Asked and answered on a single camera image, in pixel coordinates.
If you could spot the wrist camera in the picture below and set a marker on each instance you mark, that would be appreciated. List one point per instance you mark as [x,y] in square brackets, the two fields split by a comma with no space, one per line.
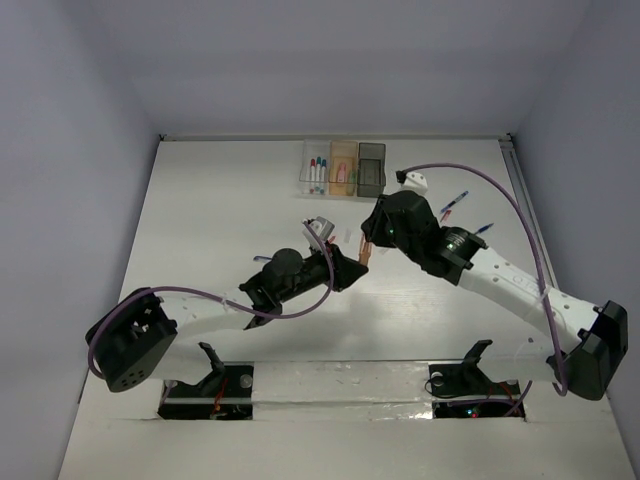
[413,181]
[318,228]

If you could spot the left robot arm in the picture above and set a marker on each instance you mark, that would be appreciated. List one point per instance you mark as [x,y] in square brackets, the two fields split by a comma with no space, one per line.
[138,335]

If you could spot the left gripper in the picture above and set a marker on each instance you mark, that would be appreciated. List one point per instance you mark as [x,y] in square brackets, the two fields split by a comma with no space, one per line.
[344,269]

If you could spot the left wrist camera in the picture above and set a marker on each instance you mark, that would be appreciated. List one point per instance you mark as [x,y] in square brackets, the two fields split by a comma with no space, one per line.
[318,228]

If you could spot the pink highlighter marker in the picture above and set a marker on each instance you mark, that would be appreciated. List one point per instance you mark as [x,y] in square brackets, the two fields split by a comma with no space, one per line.
[341,173]

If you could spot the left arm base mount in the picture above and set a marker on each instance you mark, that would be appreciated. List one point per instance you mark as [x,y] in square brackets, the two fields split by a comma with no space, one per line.
[224,394]

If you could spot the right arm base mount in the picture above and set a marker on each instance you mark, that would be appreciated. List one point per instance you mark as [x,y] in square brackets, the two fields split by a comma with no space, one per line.
[460,390]

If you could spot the orange plastic container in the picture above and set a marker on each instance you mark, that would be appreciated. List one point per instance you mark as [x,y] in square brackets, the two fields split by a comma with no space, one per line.
[341,151]

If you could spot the orange highlighter marker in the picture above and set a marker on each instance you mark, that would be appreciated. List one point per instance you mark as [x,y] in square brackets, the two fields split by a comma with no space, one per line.
[365,251]

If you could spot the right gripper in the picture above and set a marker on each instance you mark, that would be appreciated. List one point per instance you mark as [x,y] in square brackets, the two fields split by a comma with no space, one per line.
[373,224]

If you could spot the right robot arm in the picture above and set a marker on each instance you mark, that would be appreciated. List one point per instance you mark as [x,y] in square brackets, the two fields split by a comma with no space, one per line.
[592,339]

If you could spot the clear plastic container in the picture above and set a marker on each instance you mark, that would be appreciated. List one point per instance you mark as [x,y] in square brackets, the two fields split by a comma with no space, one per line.
[313,149]

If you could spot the grey plastic container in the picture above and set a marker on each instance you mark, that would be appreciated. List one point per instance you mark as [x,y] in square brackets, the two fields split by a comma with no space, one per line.
[371,178]

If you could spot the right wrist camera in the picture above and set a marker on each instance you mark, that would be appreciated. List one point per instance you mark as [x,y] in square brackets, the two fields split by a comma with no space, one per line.
[413,181]

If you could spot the teal capped white marker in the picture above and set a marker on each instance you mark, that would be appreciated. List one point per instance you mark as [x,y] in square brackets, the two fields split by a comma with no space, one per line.
[318,168]

